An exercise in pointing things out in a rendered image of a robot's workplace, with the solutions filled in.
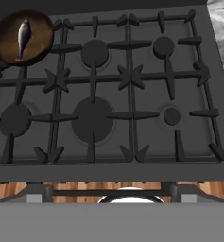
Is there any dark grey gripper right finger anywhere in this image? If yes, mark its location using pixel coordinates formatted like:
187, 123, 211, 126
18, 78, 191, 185
169, 183, 224, 204

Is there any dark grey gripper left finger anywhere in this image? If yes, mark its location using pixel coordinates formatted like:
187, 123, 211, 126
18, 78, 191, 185
0, 183, 54, 204

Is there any silver blue fish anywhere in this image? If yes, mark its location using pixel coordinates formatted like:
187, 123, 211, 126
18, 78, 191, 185
14, 18, 34, 63

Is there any white and black round object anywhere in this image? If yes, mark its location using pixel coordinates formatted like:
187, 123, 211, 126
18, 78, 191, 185
96, 186, 164, 204

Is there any dark grey gas hob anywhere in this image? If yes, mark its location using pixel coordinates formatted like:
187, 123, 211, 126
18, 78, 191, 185
0, 0, 224, 183

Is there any brown frying pan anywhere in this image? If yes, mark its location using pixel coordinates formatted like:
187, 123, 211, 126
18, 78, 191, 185
0, 9, 56, 83

